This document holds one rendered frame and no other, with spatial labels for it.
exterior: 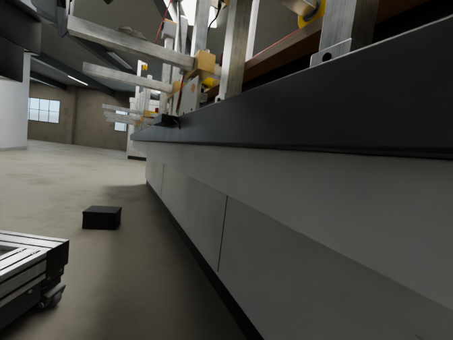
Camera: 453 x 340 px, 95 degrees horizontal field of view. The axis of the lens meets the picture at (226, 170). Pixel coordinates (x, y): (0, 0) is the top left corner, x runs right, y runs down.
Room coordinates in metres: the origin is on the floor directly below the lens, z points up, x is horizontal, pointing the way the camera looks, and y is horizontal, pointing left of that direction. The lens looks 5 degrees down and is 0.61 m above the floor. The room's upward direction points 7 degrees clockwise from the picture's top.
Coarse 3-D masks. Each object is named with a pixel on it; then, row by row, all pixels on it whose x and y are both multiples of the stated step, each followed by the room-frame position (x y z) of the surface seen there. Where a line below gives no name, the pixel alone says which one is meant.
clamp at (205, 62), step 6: (198, 54) 0.58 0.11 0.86; (204, 54) 0.58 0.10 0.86; (210, 54) 0.59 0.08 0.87; (198, 60) 0.58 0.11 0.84; (204, 60) 0.58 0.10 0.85; (210, 60) 0.59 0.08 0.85; (198, 66) 0.58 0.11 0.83; (204, 66) 0.58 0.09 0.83; (210, 66) 0.59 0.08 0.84; (186, 72) 0.67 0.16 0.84; (192, 72) 0.61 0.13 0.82; (198, 72) 0.60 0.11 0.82; (204, 72) 0.60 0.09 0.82; (210, 72) 0.59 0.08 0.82; (186, 78) 0.67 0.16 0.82; (204, 78) 0.65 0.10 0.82
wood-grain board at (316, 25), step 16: (384, 0) 0.35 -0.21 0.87; (400, 0) 0.34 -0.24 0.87; (416, 0) 0.34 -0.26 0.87; (384, 16) 0.38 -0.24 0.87; (304, 32) 0.48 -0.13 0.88; (320, 32) 0.45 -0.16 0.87; (272, 48) 0.57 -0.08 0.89; (288, 48) 0.52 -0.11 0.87; (304, 48) 0.51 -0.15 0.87; (256, 64) 0.63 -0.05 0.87; (272, 64) 0.62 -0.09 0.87; (208, 96) 1.06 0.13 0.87
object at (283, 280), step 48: (432, 0) 0.33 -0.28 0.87; (192, 192) 1.17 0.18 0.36; (192, 240) 1.10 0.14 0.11; (240, 240) 0.70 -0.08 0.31; (288, 240) 0.51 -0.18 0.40; (240, 288) 0.67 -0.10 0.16; (288, 288) 0.49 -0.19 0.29; (336, 288) 0.39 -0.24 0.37; (384, 288) 0.33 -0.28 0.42; (288, 336) 0.47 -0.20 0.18; (336, 336) 0.38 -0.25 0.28; (384, 336) 0.31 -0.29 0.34; (432, 336) 0.27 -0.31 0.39
